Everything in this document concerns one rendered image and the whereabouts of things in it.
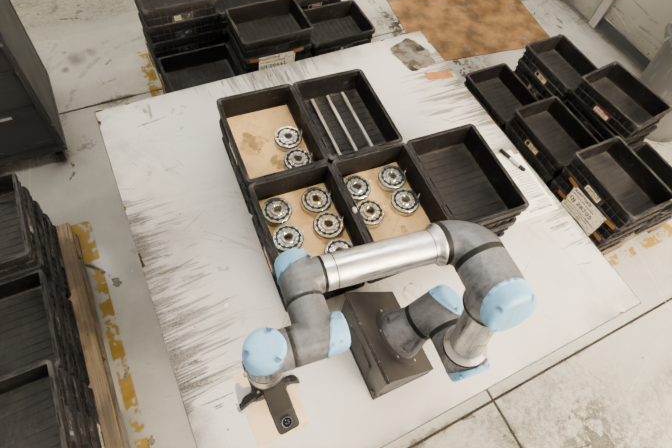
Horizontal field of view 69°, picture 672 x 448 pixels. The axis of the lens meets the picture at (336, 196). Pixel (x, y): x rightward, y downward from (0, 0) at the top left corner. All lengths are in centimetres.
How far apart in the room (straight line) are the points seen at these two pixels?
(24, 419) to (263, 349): 125
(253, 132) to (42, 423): 120
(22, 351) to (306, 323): 146
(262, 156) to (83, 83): 182
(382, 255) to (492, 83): 233
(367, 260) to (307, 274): 13
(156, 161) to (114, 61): 158
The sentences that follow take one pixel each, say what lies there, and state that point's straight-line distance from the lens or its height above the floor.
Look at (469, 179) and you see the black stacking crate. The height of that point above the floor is 83.
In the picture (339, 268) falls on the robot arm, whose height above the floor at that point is 142.
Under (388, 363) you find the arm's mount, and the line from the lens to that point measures 145.
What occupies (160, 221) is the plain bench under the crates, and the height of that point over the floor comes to 70.
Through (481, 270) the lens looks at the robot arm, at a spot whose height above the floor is 143.
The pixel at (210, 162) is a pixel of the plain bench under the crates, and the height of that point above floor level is 70.
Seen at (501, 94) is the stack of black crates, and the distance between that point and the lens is 317.
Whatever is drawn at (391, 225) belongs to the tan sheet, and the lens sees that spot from 172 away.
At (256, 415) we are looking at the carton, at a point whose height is 113.
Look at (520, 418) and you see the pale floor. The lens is 256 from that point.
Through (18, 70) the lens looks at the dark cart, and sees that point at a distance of 256.
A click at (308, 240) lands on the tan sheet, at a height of 83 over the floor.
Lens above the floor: 229
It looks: 57 degrees down
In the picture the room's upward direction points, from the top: 11 degrees clockwise
